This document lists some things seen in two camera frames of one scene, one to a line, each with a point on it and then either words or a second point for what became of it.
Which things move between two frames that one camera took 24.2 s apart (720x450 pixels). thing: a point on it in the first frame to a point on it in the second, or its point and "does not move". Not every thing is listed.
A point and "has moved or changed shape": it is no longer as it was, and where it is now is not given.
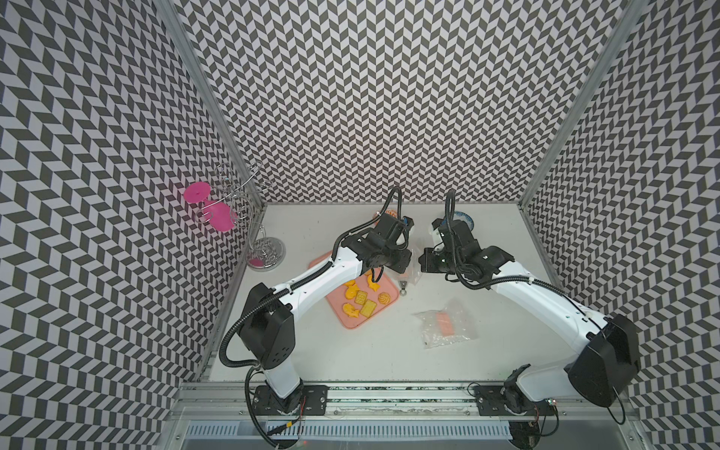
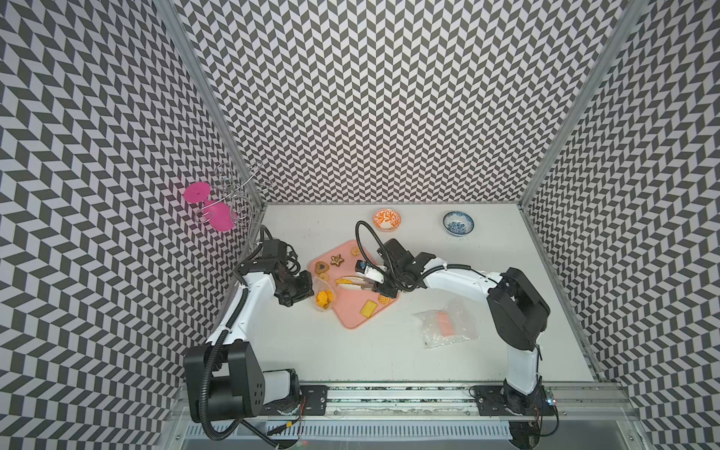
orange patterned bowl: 391,212 does not move
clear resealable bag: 413,271 has moved or changed shape
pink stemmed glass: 219,214 does not move
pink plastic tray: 365,297 does not move
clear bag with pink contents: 452,323 does not move
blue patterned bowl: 460,216 does not move
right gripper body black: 441,262 to 392,279
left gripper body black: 396,259 to 294,288
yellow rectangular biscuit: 368,308 does not move
